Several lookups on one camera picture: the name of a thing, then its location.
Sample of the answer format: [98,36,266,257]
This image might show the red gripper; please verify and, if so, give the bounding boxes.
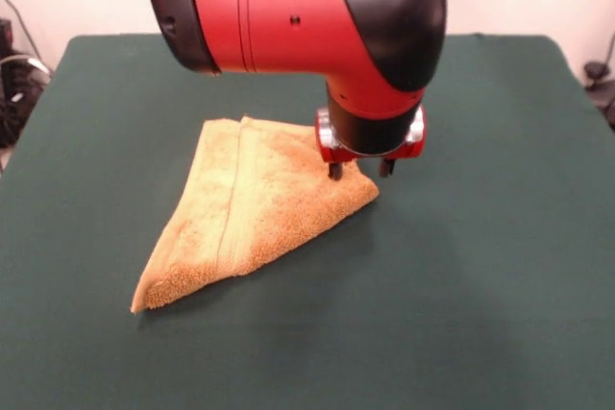
[314,105,428,181]

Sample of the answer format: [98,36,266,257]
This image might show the tan towel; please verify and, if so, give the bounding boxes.
[129,115,381,314]

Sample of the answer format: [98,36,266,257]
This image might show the dark green table cloth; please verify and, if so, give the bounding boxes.
[0,33,615,410]

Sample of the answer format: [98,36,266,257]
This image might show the white cable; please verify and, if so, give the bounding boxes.
[0,54,52,78]

